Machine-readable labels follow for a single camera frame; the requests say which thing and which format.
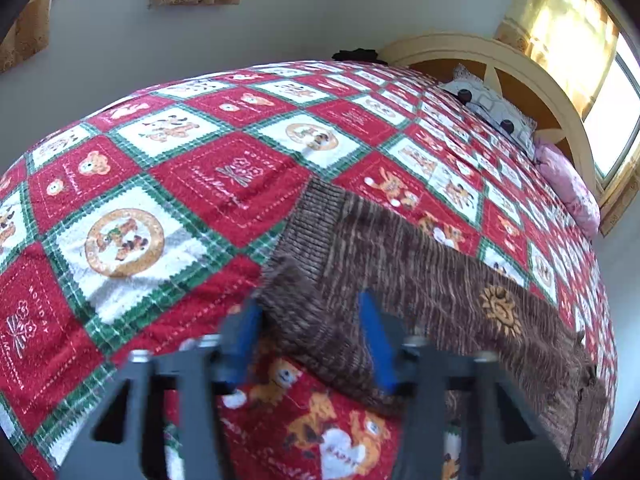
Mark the red checked printed blanket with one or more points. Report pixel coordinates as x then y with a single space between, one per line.
175 185

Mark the cream wooden bed headboard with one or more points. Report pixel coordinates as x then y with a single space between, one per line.
450 42

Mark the dark ruffled object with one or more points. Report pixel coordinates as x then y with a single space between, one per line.
357 55

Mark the pink pillow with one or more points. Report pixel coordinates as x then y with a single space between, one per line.
570 185

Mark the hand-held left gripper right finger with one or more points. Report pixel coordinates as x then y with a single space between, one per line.
376 340

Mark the grey patterned pillow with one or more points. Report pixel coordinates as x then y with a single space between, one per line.
492 105

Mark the brown knit sweater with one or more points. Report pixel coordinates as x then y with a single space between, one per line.
425 270

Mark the bedroom window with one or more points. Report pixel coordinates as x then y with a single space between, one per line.
615 110

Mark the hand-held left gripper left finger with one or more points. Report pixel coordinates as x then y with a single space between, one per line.
244 342

